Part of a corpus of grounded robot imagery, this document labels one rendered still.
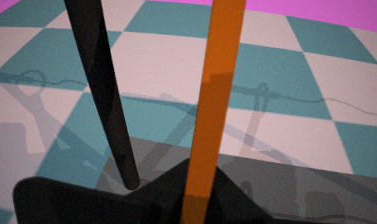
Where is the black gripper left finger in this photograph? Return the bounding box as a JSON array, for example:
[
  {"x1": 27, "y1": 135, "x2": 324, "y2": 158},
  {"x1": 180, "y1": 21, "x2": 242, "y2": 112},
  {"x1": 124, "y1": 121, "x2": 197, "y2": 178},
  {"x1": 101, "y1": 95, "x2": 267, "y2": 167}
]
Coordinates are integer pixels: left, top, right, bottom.
[{"x1": 12, "y1": 159, "x2": 190, "y2": 224}]

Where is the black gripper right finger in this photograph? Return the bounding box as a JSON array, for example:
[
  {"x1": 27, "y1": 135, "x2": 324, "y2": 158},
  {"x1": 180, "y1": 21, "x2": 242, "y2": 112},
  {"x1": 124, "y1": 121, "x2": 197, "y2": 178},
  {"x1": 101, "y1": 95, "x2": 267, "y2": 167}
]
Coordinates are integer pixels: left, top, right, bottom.
[{"x1": 204, "y1": 166, "x2": 330, "y2": 224}]

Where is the orange-brown long handle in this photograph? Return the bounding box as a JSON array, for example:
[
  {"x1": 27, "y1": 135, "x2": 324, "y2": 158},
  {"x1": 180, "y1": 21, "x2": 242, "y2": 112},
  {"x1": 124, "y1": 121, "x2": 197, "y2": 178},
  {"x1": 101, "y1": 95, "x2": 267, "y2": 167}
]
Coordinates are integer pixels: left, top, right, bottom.
[{"x1": 179, "y1": 0, "x2": 246, "y2": 224}]

